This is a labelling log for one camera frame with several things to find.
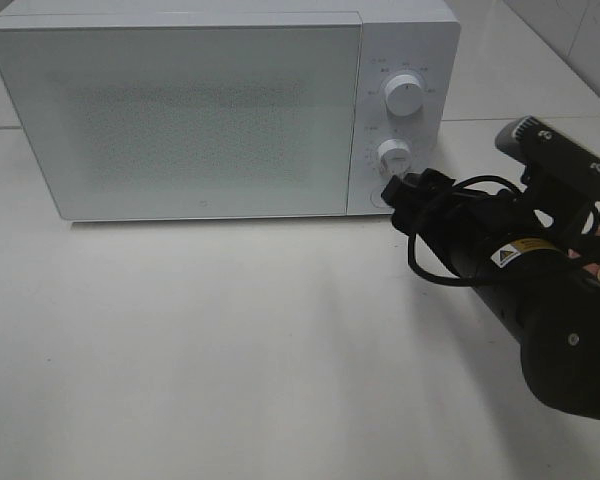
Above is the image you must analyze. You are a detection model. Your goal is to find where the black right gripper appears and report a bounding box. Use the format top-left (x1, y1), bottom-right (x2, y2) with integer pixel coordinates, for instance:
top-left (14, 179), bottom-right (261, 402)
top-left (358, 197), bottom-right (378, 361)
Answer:
top-left (382, 169), bottom-right (568, 280)

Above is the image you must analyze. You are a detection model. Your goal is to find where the round white door button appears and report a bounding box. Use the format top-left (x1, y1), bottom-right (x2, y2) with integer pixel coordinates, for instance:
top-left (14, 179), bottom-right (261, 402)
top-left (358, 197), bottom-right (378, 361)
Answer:
top-left (370, 185), bottom-right (390, 210)

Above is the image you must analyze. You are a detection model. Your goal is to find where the white microwave door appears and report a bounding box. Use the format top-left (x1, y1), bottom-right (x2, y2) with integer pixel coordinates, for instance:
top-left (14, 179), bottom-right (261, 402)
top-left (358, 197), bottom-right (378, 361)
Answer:
top-left (0, 12), bottom-right (362, 221)

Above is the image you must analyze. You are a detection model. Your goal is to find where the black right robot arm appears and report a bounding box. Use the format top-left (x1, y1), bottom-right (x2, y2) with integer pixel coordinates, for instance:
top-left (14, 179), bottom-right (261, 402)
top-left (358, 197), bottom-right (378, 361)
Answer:
top-left (381, 169), bottom-right (600, 420)

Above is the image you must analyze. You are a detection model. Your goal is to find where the lower white timer knob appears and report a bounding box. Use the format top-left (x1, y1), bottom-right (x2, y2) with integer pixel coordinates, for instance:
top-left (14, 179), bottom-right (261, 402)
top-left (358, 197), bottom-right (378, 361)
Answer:
top-left (377, 139), bottom-right (412, 177)

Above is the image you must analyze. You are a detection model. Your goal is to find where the upper white power knob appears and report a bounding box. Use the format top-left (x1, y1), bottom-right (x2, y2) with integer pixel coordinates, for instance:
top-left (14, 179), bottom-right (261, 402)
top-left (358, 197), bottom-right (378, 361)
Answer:
top-left (384, 72), bottom-right (424, 117)

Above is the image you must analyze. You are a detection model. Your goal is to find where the white microwave oven body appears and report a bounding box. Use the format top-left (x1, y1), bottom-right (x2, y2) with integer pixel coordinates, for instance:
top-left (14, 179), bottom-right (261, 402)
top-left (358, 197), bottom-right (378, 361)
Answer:
top-left (0, 1), bottom-right (461, 220)

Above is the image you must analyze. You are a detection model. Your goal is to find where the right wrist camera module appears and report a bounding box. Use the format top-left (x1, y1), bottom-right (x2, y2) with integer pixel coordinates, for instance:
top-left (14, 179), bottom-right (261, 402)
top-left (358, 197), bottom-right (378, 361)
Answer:
top-left (495, 116), bottom-right (600, 202)

